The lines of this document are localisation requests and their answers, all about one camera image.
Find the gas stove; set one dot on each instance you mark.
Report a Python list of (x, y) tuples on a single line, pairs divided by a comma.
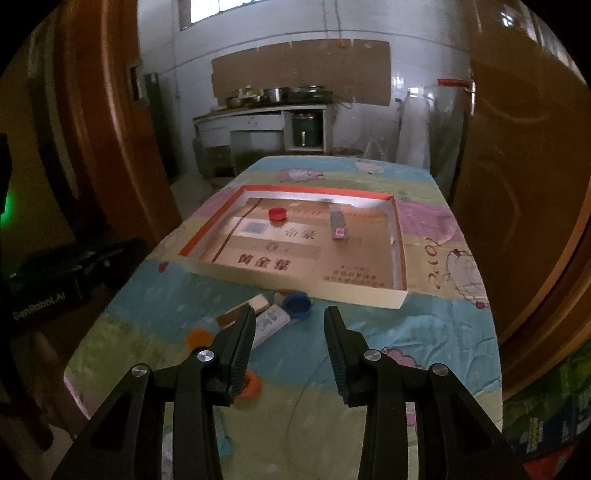
[(311, 96)]

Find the cardboard sheet on wall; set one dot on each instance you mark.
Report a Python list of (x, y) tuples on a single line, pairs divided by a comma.
[(300, 64)]

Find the colourful printed carton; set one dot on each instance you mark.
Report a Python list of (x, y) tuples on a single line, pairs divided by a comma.
[(540, 410)]

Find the shallow cardboard tray orange rim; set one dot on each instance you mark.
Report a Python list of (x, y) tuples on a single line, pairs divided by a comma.
[(360, 272)]

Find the red bottle cap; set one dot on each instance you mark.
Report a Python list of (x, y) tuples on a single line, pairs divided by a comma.
[(277, 215)]

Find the wooden door with latch plate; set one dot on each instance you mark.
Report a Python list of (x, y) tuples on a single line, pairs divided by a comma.
[(106, 129)]

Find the hanging plastic sheet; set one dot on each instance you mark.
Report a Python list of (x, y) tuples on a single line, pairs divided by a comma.
[(429, 134)]

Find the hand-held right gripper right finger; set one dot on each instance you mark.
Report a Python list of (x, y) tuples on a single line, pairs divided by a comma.
[(339, 374)]

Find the blue bottle cap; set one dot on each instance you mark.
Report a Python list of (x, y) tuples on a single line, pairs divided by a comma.
[(297, 305)]

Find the steel pot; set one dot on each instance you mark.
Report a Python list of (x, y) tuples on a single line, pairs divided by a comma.
[(276, 94)]

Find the green pot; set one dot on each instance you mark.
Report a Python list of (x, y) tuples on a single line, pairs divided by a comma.
[(306, 130)]

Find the window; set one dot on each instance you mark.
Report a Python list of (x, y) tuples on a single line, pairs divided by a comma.
[(217, 11)]

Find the white cartoon print box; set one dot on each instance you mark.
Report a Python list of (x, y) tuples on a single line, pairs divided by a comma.
[(274, 323)]

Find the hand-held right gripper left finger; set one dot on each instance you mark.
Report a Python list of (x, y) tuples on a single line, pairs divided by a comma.
[(241, 369)]

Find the grey box pink label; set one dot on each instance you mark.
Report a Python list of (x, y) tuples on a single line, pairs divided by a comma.
[(337, 225)]

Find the orange bottle cap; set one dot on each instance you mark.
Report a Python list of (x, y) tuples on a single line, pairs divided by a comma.
[(254, 385), (197, 338)]

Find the beige rectangular box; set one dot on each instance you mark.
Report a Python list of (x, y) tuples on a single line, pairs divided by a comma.
[(258, 302)]

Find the white kitchen counter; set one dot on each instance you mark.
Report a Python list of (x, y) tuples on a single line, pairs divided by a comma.
[(249, 124)]

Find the clear plastic bag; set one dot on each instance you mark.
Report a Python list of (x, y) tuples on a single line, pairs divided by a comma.
[(376, 150)]

